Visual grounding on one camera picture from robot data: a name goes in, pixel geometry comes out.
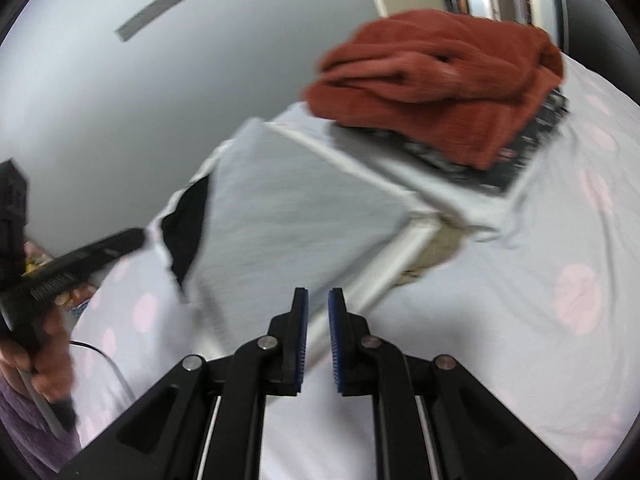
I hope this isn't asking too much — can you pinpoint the black headboard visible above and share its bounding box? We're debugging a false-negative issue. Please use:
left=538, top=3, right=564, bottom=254
left=557, top=0, right=636, bottom=86

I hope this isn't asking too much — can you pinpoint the black cable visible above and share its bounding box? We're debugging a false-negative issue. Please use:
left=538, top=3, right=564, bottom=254
left=69, top=340, right=133, bottom=403

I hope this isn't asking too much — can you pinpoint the polka dot bed sheet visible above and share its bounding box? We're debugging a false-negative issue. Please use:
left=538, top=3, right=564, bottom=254
left=70, top=55, right=640, bottom=480

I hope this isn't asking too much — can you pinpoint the person's left forearm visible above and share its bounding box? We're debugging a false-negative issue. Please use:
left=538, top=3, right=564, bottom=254
left=0, top=375, right=81, bottom=466

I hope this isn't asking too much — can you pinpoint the person's left hand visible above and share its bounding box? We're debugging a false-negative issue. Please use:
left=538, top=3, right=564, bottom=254
left=0, top=305, right=77, bottom=406

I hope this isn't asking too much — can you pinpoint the grey wall strip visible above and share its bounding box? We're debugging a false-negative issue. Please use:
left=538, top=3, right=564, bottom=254
left=115, top=0, right=206, bottom=43

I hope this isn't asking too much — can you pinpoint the grey shirt with black sleeves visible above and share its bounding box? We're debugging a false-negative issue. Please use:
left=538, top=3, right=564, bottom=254
left=159, top=119, right=418, bottom=311

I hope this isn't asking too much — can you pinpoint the white folded cloth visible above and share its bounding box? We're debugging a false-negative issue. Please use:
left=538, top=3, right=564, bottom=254
left=235, top=120, right=531, bottom=321

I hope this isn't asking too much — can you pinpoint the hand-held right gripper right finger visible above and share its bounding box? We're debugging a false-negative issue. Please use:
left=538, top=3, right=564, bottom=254
left=327, top=287, right=576, bottom=480

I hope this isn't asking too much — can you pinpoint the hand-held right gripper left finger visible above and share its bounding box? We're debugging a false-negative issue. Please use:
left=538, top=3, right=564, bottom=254
left=57, top=287, right=308, bottom=480

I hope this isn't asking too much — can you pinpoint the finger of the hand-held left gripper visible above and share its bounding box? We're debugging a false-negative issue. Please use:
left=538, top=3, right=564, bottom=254
left=70, top=227, right=147, bottom=272

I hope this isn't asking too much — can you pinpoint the black patterned folded cloth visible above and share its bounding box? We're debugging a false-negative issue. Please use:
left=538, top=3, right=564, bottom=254
left=340, top=85, right=571, bottom=196

